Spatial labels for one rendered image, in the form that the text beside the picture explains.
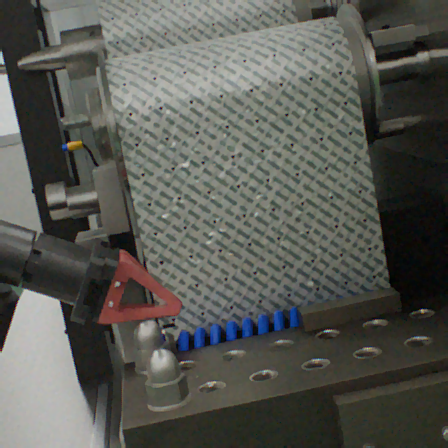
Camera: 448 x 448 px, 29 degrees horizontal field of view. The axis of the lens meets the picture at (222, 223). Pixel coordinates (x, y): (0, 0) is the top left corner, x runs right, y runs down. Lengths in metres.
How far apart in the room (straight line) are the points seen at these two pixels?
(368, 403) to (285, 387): 0.07
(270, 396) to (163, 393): 0.08
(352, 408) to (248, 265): 0.23
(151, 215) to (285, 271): 0.14
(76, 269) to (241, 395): 0.22
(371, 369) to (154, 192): 0.28
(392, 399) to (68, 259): 0.33
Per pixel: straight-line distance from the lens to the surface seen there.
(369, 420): 0.69
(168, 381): 0.70
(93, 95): 0.88
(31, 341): 1.50
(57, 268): 0.83
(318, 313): 0.82
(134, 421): 0.70
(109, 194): 0.92
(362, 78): 0.87
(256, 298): 0.87
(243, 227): 0.85
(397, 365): 0.71
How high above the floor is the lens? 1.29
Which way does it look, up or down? 10 degrees down
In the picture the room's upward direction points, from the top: 11 degrees counter-clockwise
